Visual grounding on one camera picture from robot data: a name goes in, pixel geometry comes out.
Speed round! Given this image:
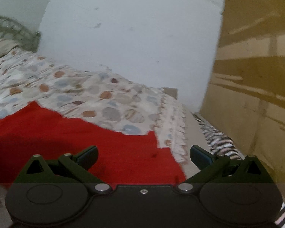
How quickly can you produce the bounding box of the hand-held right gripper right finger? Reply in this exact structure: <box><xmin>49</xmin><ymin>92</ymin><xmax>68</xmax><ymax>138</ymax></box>
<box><xmin>177</xmin><ymin>145</ymin><xmax>273</xmax><ymax>193</ymax></box>

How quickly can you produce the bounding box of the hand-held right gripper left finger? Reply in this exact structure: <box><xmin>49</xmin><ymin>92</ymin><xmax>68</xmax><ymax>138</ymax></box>
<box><xmin>15</xmin><ymin>145</ymin><xmax>112</xmax><ymax>194</ymax></box>

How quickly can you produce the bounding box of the red long-sleeve shirt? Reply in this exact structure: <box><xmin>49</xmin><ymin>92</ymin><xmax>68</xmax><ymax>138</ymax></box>
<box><xmin>0</xmin><ymin>101</ymin><xmax>187</xmax><ymax>190</ymax></box>

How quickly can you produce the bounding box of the striped bed sheet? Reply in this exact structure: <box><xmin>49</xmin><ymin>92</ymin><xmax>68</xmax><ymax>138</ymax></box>
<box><xmin>192</xmin><ymin>113</ymin><xmax>285</xmax><ymax>228</ymax></box>

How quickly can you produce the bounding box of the spotted duvet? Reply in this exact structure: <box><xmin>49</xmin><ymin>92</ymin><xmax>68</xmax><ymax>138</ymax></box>
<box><xmin>0</xmin><ymin>49</ymin><xmax>189</xmax><ymax>164</ymax></box>

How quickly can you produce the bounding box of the brown board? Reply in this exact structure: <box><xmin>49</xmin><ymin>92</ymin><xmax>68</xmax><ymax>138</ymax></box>
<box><xmin>161</xmin><ymin>87</ymin><xmax>178</xmax><ymax>99</ymax></box>

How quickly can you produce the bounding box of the spotted pillow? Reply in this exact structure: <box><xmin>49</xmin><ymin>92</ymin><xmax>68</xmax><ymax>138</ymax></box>
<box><xmin>0</xmin><ymin>39</ymin><xmax>21</xmax><ymax>70</ymax></box>

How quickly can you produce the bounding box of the metal bed headboard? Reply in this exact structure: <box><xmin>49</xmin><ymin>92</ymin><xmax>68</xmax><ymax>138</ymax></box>
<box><xmin>0</xmin><ymin>14</ymin><xmax>42</xmax><ymax>53</ymax></box>

